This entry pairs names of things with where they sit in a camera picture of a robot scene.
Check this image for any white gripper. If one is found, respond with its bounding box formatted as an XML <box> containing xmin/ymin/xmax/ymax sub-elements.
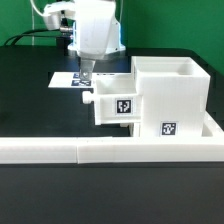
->
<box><xmin>43</xmin><ymin>0</ymin><xmax>115</xmax><ymax>80</ymax></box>

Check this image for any white drawer tray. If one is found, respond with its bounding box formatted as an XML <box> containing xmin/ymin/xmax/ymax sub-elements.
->
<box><xmin>82</xmin><ymin>73</ymin><xmax>142</xmax><ymax>125</ymax></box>
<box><xmin>120</xmin><ymin>123</ymin><xmax>134</xmax><ymax>137</ymax></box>

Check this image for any white drawer cabinet box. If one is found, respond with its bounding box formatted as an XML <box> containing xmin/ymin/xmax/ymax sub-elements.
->
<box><xmin>119</xmin><ymin>55</ymin><xmax>224</xmax><ymax>138</ymax></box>

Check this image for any white front drawer tray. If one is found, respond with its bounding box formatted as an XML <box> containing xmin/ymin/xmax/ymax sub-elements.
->
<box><xmin>120</xmin><ymin>123</ymin><xmax>134</xmax><ymax>137</ymax></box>

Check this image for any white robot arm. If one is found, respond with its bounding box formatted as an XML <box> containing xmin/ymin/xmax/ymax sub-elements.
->
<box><xmin>29</xmin><ymin>0</ymin><xmax>126</xmax><ymax>81</ymax></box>

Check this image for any fiducial marker sheet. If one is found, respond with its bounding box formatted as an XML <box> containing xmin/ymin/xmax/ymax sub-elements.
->
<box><xmin>48</xmin><ymin>72</ymin><xmax>134</xmax><ymax>89</ymax></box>

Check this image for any white L-shaped fence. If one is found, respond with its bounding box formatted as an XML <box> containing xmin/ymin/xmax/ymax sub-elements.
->
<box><xmin>0</xmin><ymin>115</ymin><xmax>224</xmax><ymax>164</ymax></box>

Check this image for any black cable connector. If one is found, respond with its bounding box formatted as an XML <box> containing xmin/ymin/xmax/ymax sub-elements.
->
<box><xmin>59</xmin><ymin>18</ymin><xmax>73</xmax><ymax>33</ymax></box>

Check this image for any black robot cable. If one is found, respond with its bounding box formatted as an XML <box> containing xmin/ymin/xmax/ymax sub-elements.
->
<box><xmin>3</xmin><ymin>27</ymin><xmax>63</xmax><ymax>47</ymax></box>

